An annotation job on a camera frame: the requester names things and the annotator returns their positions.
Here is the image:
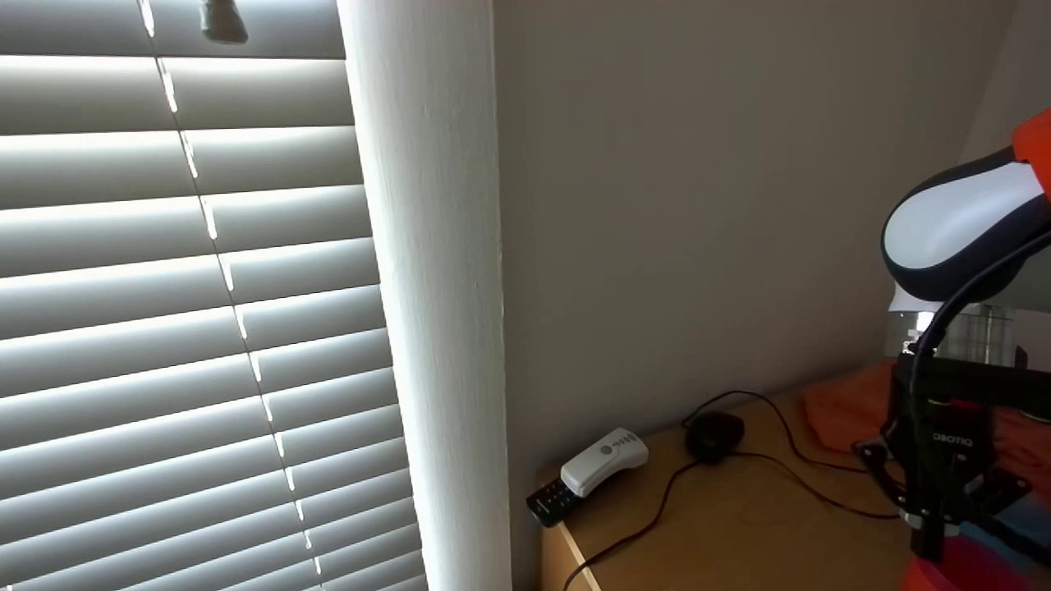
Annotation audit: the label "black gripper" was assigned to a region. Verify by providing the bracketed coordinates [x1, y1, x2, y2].
[854, 354, 1051, 560]

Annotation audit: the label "pink plastic cup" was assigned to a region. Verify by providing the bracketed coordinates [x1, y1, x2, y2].
[900, 539, 1046, 591]

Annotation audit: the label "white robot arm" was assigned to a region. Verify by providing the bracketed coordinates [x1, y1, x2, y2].
[859, 112, 1051, 565]

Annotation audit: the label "wooden dresser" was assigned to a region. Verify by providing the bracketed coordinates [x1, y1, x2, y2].
[539, 384, 912, 591]

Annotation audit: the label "orange towel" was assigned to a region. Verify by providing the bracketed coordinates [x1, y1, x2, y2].
[798, 362, 1051, 502]

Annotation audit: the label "black power adapter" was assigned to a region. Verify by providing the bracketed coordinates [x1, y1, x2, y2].
[686, 410, 747, 467]

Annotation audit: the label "white handheld device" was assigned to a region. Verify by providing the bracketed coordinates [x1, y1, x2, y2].
[557, 425, 648, 499]

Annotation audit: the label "black remote control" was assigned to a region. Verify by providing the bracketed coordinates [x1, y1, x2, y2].
[525, 478, 583, 524]

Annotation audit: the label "white window blinds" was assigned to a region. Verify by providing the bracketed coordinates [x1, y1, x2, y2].
[0, 0, 427, 591]

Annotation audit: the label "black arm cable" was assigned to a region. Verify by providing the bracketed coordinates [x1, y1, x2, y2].
[897, 223, 1051, 495]

